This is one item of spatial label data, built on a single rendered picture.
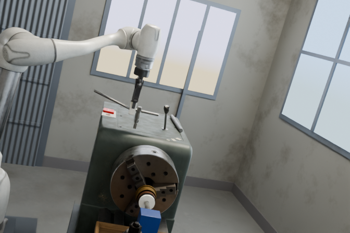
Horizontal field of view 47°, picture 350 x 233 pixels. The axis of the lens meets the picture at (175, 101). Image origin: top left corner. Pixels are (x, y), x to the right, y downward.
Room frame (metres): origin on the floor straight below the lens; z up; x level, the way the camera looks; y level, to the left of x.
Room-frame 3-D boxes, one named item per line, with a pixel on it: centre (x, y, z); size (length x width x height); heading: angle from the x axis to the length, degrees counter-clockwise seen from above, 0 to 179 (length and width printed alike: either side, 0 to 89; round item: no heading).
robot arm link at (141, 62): (1.92, 0.19, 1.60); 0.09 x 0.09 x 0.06
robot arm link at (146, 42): (1.94, 0.20, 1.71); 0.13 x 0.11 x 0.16; 40
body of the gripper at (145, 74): (1.92, 0.19, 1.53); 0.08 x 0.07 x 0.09; 10
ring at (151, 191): (1.62, 0.01, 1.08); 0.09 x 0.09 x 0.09; 10
